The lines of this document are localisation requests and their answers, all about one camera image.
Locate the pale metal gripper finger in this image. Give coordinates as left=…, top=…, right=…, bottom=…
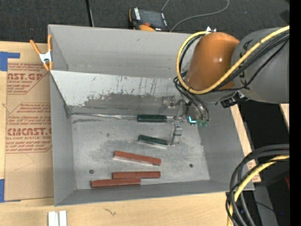
left=167, top=121, right=183, bottom=147
left=163, top=97, right=180, bottom=121

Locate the red-brown flat block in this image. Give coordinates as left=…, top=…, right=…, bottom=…
left=111, top=170, right=162, bottom=180
left=112, top=150, right=162, bottom=167
left=90, top=178, right=142, bottom=189

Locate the brown cardboard board, red print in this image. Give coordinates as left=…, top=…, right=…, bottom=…
left=0, top=40, right=261, bottom=202

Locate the dark green flat block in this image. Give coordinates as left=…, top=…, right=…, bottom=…
left=137, top=114, right=168, bottom=123
left=137, top=134, right=169, bottom=149

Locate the grey metal bin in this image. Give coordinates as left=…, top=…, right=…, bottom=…
left=48, top=24, right=256, bottom=207

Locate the black cylinder on white bracket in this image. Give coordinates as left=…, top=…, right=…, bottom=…
left=220, top=97, right=247, bottom=108

